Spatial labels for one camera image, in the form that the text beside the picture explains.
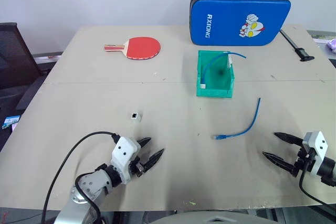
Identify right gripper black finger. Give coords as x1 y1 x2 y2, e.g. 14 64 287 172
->
262 151 296 174
273 132 305 146

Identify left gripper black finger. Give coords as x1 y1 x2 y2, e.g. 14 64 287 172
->
142 148 165 174
136 137 152 147

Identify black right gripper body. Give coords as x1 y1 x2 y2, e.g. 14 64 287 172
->
290 146 316 178

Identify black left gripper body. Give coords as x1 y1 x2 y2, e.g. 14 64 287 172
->
128 156 146 179

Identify small white adapter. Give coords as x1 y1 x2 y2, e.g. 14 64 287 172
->
129 112 142 125

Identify green plastic bin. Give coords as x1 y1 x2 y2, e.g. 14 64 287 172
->
195 49 235 99

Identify black bar clamp tool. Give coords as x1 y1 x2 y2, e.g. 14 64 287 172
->
279 29 315 62

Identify red table tennis paddle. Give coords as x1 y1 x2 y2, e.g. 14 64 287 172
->
103 36 162 61

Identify blue cartoon kick pad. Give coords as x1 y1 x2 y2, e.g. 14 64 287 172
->
190 0 292 47

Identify colourful cards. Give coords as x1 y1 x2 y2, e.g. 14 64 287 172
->
2 115 22 130

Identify black mesh office chair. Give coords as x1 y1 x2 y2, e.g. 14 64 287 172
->
0 22 64 113

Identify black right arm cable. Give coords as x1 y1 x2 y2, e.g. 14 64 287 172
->
299 153 336 207

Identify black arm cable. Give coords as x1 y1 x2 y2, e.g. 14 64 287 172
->
299 153 336 207
41 131 121 224

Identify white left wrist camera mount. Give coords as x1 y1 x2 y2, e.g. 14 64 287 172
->
110 136 142 185

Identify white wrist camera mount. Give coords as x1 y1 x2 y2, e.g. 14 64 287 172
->
302 130 330 178
110 136 142 185

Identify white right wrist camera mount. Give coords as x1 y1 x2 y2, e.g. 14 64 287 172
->
302 130 330 178

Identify short blue Ethernet cable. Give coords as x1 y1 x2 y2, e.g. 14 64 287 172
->
211 97 261 141

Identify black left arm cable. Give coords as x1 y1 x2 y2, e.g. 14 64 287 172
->
41 131 121 224

